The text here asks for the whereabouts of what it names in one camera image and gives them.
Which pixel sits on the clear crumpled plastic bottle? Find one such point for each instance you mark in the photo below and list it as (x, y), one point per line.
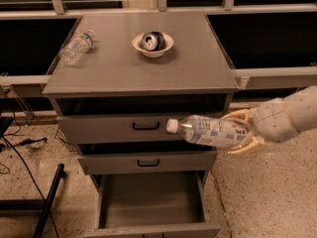
(77, 47)

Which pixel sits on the grey middle drawer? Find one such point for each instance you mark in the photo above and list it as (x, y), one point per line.
(145, 157)

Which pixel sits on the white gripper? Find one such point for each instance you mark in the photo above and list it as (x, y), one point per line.
(272, 120)

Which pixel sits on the crushed dark soda can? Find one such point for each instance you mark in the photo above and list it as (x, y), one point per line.
(152, 41)

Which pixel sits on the grey top drawer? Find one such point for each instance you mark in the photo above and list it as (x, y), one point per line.
(93, 120)

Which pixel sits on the blue labelled plastic bottle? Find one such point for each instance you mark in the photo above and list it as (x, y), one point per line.
(220, 133)

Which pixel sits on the grey bottom drawer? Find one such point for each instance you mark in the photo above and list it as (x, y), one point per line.
(153, 205)

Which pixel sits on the grey drawer cabinet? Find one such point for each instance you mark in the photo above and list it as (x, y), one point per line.
(194, 65)

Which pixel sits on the cream ceramic bowl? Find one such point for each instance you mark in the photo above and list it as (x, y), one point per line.
(168, 43)

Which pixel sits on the black stand leg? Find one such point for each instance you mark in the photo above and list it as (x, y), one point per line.
(43, 205)

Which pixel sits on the grey drawer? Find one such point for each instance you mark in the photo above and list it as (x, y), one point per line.
(153, 205)
(145, 157)
(93, 120)

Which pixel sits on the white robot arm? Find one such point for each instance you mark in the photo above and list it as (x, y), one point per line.
(302, 107)

